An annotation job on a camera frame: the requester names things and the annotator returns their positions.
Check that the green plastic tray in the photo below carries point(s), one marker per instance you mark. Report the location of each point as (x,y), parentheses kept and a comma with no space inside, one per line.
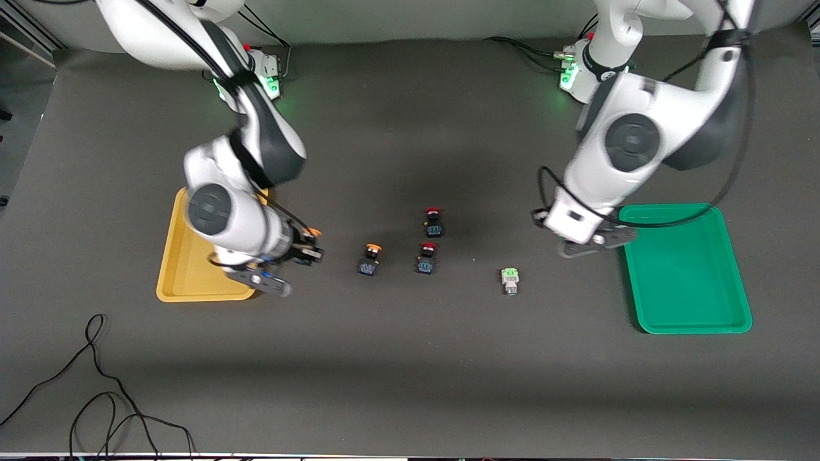
(685,275)

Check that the red push button switch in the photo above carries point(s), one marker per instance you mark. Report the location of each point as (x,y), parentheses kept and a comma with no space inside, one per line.
(426,261)
(434,225)

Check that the bright green push button switch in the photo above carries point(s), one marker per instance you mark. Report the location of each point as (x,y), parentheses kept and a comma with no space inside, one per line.
(510,280)

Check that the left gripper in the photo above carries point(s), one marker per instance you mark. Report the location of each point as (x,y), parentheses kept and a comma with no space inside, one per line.
(536,221)

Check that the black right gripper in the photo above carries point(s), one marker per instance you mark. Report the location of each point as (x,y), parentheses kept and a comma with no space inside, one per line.
(298,249)

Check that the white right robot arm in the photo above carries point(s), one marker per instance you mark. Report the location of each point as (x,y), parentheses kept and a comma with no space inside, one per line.
(224,211)

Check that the metal frame rail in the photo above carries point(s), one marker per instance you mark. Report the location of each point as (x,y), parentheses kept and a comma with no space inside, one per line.
(32,32)

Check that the yellow plastic tray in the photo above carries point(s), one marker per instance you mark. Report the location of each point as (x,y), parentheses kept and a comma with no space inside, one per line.
(186,275)

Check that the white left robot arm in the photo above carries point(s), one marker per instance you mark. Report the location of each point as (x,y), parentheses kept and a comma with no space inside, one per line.
(631,141)

